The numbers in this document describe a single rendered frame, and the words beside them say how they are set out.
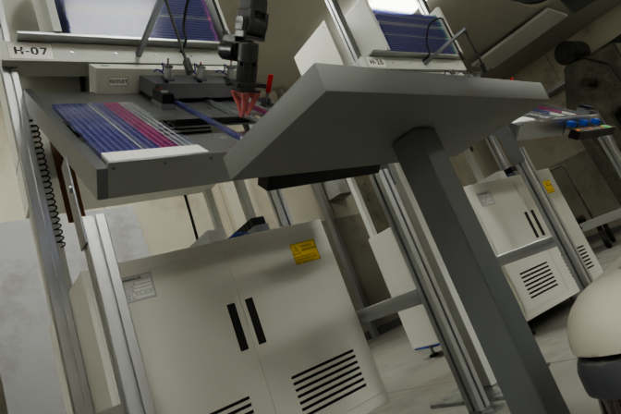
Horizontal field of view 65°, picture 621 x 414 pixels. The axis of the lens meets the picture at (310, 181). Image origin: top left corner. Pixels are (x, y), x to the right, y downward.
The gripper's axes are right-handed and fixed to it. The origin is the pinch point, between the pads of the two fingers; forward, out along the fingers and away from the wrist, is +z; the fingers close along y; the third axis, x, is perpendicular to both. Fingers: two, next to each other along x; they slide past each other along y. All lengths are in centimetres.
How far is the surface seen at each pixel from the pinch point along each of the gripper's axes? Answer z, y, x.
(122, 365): 32, 51, 50
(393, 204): 17.2, -22.0, 40.5
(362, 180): 92, -244, -181
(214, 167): 6.5, 24.7, 29.2
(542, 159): 117, -729, -244
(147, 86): -3.8, 16.4, -30.3
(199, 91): -3.3, 2.3, -23.7
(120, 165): 5, 44, 29
